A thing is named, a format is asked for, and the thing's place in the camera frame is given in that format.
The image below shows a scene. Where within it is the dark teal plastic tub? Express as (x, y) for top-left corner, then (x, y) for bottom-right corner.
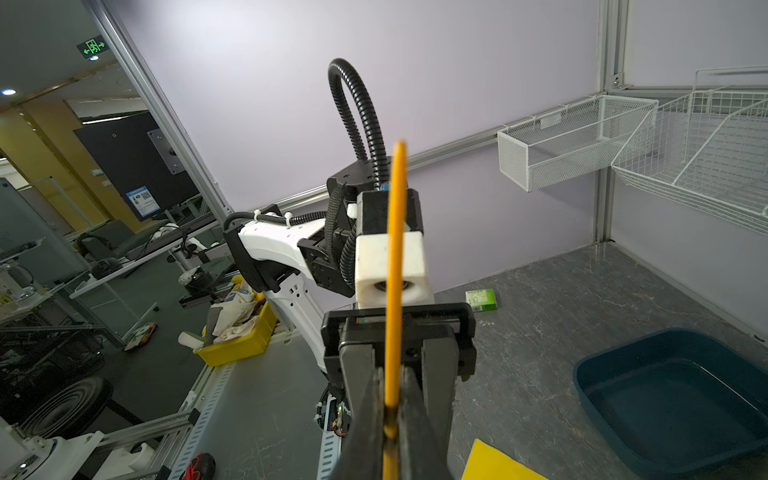
(573, 328), (767, 479)

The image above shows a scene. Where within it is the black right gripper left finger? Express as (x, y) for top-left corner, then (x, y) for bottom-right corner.
(330, 368), (384, 480)

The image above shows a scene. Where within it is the green exit sign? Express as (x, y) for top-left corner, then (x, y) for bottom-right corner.
(77, 35), (110, 61)

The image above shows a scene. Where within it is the white wire wall basket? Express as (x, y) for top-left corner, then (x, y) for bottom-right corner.
(611, 65), (767, 234)

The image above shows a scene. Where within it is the yellow paper napkin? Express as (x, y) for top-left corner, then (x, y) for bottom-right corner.
(461, 439), (546, 480)

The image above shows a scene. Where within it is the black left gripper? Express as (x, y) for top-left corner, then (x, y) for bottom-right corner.
(321, 302), (477, 456)

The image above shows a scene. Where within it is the black corrugated left cable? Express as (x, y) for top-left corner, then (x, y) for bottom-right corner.
(322, 57), (391, 289)

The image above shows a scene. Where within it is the aluminium frame corner post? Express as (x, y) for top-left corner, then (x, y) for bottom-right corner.
(593, 0), (629, 245)

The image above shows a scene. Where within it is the white mesh wall box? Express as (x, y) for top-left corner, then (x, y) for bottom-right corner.
(496, 93), (658, 192)

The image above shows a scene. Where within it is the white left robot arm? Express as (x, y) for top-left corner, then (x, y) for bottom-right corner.
(225, 154), (477, 452)

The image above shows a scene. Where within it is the yellow parts bin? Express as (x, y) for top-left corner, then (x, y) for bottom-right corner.
(192, 275), (277, 367)

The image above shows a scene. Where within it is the small green box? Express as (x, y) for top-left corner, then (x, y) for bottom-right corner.
(465, 289), (498, 312)

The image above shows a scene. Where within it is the black wall board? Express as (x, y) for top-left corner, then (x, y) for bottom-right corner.
(75, 112), (198, 220)

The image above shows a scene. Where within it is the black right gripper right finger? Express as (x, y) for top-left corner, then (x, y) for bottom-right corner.
(398, 366), (453, 480)

